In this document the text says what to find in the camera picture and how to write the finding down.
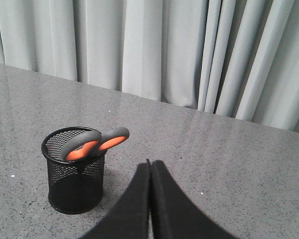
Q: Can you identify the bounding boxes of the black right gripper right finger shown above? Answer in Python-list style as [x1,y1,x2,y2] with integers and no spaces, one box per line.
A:
[150,160,234,239]

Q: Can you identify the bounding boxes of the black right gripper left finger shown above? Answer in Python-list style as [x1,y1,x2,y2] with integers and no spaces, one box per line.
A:
[81,162,150,239]

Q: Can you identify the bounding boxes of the grey orange scissors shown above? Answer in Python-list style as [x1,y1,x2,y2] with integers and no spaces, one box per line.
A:
[60,127,130,162]

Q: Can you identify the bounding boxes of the black mesh pen bucket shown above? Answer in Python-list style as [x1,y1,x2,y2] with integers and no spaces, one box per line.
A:
[41,126,106,214]

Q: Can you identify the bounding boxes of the light grey curtain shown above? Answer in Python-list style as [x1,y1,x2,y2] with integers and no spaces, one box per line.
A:
[0,0,299,132]

